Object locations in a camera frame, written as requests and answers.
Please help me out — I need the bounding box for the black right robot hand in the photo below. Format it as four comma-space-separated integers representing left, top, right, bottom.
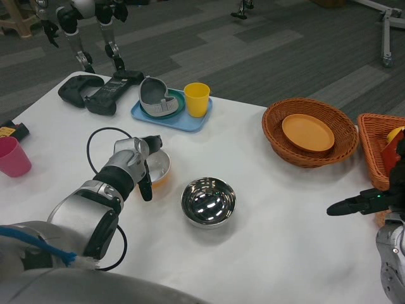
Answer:
326, 129, 405, 218

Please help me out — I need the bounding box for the grey plastic colander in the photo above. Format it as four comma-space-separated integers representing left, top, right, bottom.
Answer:
139, 77, 180, 117

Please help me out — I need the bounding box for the yellow round item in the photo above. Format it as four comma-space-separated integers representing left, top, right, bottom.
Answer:
386, 125, 405, 143

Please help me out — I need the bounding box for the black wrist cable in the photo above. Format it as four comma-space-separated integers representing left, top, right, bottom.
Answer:
87, 127, 134, 174

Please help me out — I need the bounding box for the white and orange plastic bowl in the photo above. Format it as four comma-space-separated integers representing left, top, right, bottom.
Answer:
139, 150, 173, 191

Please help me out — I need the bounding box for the pink plastic cup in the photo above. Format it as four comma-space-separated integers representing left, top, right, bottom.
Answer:
0, 136, 32, 177

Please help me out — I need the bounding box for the beige plastic stool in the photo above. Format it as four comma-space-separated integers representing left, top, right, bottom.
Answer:
0, 0, 41, 38

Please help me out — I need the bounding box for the black elbow cable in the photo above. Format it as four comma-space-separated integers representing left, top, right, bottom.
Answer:
94, 224, 128, 272

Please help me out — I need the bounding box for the yellow plastic cup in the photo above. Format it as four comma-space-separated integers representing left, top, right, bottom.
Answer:
184, 82, 211, 118

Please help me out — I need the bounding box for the red packet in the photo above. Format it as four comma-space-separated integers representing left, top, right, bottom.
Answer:
381, 131, 405, 178

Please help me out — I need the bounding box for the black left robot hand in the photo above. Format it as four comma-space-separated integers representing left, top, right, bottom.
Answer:
136, 134, 164, 202

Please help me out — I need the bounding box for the blue rope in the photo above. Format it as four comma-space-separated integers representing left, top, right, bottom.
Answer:
0, 226, 99, 270

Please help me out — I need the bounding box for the black and yellow battery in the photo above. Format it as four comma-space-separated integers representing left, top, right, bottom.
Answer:
0, 120, 30, 142

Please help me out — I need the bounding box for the rectangular orange wicker basket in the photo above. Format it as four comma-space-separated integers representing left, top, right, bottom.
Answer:
357, 113, 405, 191

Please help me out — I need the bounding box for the round brown wicker basket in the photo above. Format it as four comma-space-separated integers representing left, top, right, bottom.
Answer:
261, 98, 359, 168

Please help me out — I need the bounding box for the grey metal wheeled stand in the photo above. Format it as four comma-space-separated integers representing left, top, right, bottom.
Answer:
375, 0, 405, 68

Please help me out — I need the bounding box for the dark green plastic plate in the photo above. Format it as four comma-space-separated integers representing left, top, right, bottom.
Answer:
140, 89, 187, 120

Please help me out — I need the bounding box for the black remote control unit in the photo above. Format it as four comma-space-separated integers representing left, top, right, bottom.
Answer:
84, 70, 145, 115

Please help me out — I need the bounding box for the silver robot chest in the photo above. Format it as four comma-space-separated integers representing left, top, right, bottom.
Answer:
0, 221, 206, 304

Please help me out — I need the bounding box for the orange plastic plate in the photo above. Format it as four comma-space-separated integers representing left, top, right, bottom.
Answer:
281, 113, 335, 155

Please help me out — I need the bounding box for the shiny stainless steel bowl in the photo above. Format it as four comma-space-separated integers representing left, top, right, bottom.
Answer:
180, 177, 237, 229

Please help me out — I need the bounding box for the light blue plastic tray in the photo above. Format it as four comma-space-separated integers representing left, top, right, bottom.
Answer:
131, 90, 213, 133

